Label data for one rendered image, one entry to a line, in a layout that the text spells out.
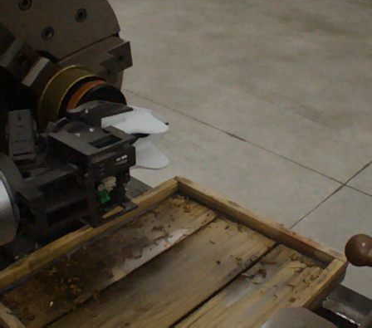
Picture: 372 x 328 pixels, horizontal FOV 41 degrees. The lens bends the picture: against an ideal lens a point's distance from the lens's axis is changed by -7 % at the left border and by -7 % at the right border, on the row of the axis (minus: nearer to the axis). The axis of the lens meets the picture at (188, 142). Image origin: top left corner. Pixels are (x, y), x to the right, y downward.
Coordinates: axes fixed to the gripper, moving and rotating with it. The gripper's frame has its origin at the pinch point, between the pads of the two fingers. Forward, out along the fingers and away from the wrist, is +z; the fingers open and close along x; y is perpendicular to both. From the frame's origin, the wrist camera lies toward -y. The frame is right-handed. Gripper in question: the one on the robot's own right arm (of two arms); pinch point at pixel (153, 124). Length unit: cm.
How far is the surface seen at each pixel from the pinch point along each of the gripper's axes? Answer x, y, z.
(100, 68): 3.5, -11.5, 1.8
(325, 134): -94, -87, 209
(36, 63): 5.9, -12.5, -6.7
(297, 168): -96, -79, 168
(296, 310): -7.0, 23.9, -7.1
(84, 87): 3.9, -5.8, -4.7
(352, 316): -21.5, 22.6, 10.7
